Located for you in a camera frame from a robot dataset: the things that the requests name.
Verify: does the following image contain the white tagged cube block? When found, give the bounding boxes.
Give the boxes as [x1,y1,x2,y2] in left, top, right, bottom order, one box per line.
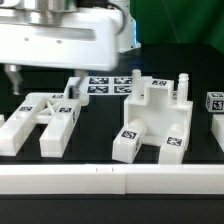
[173,91,178,100]
[206,92,224,113]

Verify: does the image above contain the white part at left edge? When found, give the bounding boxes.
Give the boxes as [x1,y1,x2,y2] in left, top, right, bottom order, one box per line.
[0,115,5,128]

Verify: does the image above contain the white front rail fixture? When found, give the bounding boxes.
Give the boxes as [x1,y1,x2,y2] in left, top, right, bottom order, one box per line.
[0,164,224,195]

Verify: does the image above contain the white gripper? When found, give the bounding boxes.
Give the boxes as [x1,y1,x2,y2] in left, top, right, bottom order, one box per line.
[0,8,119,99]

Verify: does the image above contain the white part at right edge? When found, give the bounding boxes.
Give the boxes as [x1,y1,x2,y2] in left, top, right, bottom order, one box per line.
[211,114,224,152]

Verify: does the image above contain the white right tagged cube block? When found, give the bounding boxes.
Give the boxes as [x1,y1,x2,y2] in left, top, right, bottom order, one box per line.
[206,92,224,113]

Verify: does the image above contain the white chair back frame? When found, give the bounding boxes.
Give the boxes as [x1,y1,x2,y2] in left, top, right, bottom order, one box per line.
[0,93,89,158]

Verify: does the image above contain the white sheet with four tags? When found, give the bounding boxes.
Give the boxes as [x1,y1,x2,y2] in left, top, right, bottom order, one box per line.
[63,76,154,98]

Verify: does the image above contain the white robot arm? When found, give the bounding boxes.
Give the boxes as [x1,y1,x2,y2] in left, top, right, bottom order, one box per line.
[0,0,140,95]

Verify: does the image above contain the white chair seat part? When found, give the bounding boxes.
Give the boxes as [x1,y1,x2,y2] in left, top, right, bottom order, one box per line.
[124,69,193,147]

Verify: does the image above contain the white part at edge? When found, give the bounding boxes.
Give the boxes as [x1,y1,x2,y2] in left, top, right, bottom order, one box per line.
[0,115,5,128]
[211,114,224,152]

